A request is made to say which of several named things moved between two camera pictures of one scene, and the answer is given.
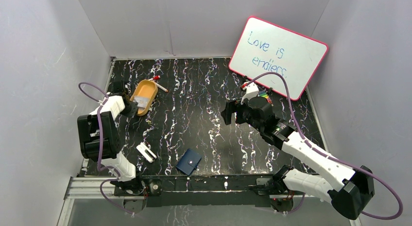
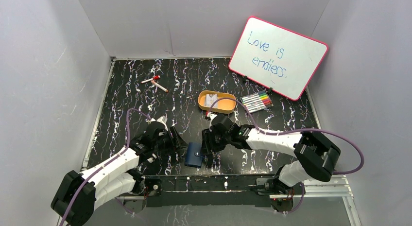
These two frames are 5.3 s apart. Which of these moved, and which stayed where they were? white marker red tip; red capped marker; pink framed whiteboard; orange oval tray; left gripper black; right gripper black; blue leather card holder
Moved: right gripper black; left gripper black; blue leather card holder; orange oval tray
Stayed: pink framed whiteboard; white marker red tip; red capped marker
